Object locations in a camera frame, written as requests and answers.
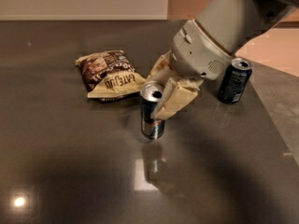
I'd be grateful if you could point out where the brown chip bag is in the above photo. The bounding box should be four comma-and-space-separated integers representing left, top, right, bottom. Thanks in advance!
76, 50, 146, 102

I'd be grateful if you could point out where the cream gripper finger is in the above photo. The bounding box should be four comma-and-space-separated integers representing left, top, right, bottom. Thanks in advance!
151, 78, 204, 119
145, 51, 180, 90

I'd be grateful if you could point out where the redbull can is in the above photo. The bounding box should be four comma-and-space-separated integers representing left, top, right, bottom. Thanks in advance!
140, 81, 165, 140

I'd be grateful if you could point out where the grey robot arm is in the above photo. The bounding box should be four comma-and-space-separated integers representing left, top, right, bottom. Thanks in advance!
148, 0, 299, 119

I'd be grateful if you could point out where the dark blue soda can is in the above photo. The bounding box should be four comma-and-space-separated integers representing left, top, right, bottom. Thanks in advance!
218, 57, 252, 105

